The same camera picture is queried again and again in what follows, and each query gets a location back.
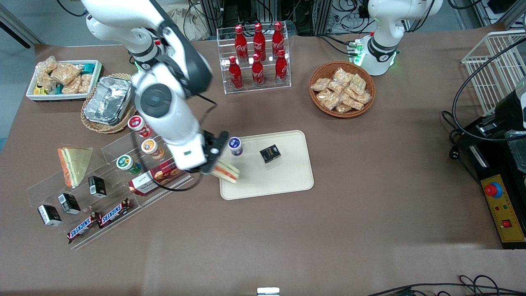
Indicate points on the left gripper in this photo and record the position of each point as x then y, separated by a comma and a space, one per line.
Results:
506, 112

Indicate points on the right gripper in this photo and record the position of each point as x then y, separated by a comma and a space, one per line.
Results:
207, 137

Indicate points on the triangle sandwich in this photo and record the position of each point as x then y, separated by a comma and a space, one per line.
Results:
76, 164
228, 172

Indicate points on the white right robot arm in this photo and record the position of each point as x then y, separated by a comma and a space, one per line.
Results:
164, 107

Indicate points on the beige plastic tray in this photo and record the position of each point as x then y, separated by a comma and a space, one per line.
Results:
271, 181

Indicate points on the blue lid yogurt cup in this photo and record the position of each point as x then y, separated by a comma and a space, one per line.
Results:
235, 144

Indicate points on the clear plastic container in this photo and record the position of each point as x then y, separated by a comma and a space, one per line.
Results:
517, 152

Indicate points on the small black carton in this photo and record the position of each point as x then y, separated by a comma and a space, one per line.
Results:
69, 203
270, 153
49, 216
97, 186

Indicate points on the orange lid cup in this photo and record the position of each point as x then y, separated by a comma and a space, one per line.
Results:
150, 146

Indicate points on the red tartan shortbread box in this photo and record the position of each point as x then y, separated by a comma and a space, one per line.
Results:
144, 183

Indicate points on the red cola bottle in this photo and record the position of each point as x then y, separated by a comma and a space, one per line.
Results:
235, 74
259, 41
281, 68
241, 43
278, 39
257, 72

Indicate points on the red lid cup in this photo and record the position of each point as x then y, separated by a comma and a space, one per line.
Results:
135, 123

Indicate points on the green lid cup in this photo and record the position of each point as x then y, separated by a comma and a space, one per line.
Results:
124, 162

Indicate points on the clear acrylic bottle rack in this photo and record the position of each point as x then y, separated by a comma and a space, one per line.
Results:
283, 88

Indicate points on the black sealing machine yellow panel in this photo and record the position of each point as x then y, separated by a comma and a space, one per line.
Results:
503, 213

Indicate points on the clear acrylic stepped stand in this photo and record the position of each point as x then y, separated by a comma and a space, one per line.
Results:
111, 156

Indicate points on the round brown wicker basket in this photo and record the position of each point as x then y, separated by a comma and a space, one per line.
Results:
316, 106

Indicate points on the snickers chocolate bar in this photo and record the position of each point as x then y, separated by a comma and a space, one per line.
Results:
83, 227
115, 212

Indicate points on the aluminium foil container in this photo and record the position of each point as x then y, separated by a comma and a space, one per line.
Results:
107, 100

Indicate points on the oval light wicker basket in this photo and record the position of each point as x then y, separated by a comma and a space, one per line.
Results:
96, 126

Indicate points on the clear wrapped snack pack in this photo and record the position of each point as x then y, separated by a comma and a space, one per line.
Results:
343, 108
45, 82
320, 84
85, 83
352, 102
340, 75
336, 87
73, 86
65, 73
331, 100
358, 83
363, 98
46, 65

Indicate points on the beige crumpled cloth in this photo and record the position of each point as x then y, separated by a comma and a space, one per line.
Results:
181, 24

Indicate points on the teal snack packet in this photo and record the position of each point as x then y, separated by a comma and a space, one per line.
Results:
88, 67

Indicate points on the white rectangular bin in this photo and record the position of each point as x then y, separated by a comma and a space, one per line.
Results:
65, 98

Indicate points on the yellow snack packet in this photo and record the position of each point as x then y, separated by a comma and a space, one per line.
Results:
39, 89

